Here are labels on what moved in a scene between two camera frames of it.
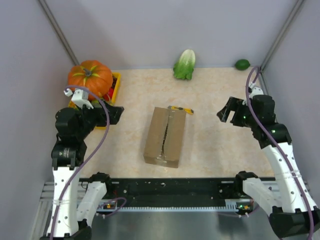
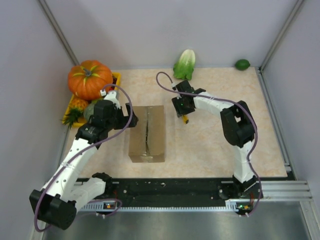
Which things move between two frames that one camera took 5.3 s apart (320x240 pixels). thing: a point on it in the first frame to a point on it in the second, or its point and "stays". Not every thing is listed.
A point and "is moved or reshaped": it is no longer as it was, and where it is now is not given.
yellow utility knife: [188, 110] is moved or reshaped
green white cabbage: [183, 69] stays
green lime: [242, 64] stays
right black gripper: [234, 104] to [176, 101]
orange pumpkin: [93, 75] stays
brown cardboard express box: [165, 142] to [147, 139]
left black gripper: [114, 112] to [124, 119]
